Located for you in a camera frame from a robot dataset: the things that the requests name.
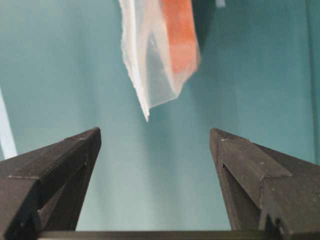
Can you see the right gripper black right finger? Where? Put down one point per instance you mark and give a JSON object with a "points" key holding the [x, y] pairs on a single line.
{"points": [[264, 189]]}

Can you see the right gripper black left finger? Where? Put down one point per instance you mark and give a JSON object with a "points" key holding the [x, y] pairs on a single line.
{"points": [[44, 189]]}

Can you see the clear zip bag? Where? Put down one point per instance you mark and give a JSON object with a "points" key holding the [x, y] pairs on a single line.
{"points": [[145, 54]]}

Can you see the light blue tape strip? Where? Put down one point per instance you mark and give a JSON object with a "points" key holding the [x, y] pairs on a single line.
{"points": [[7, 142]]}

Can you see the orange tape roll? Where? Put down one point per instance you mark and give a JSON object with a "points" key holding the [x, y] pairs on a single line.
{"points": [[181, 33]]}

